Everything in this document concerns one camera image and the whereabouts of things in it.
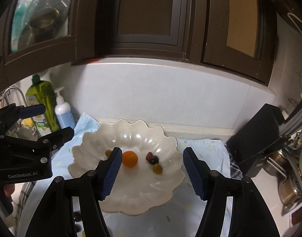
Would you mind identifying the person left hand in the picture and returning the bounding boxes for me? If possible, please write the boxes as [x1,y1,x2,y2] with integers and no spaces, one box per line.
[3,184,15,197]

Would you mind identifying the dark brown wall cabinet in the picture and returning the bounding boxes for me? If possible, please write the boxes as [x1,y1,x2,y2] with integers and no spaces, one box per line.
[0,0,277,92]

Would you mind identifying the stainless steel pots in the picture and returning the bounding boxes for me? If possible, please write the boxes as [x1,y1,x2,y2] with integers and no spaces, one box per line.
[262,133,302,215]

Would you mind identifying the black white plaid cloth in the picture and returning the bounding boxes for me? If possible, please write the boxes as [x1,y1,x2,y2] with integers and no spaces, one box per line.
[14,152,243,232]

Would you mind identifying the black knife block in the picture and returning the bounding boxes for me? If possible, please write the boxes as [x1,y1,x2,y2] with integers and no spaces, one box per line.
[226,104,289,178]

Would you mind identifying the small chrome gooseneck faucet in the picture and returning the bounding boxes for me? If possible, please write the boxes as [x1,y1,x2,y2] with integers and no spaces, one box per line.
[1,86,28,107]

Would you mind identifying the white scalloped ceramic bowl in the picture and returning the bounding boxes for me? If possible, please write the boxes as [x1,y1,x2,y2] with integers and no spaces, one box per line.
[68,119,185,216]

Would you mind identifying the light blue patterned cloth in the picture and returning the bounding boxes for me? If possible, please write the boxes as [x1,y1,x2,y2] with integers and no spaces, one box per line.
[45,112,235,237]

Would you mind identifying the yellow sponge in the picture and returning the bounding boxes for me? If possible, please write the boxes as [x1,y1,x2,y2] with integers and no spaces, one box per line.
[22,118,35,128]

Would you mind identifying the small brown longan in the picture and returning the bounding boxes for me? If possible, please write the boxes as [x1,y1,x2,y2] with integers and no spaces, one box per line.
[152,164,163,174]

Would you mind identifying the orange mandarin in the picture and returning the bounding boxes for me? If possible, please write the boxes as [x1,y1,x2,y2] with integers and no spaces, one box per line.
[122,150,139,167]

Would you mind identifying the blue white pump bottle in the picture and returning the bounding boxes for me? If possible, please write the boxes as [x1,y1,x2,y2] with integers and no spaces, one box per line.
[54,87,76,128]

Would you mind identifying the green dish soap bottle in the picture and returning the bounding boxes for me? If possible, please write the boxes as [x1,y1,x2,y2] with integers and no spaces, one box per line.
[25,74,60,136]

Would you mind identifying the dark plum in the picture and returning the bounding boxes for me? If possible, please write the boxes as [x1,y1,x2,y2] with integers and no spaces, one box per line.
[73,211,82,233]
[148,155,159,165]

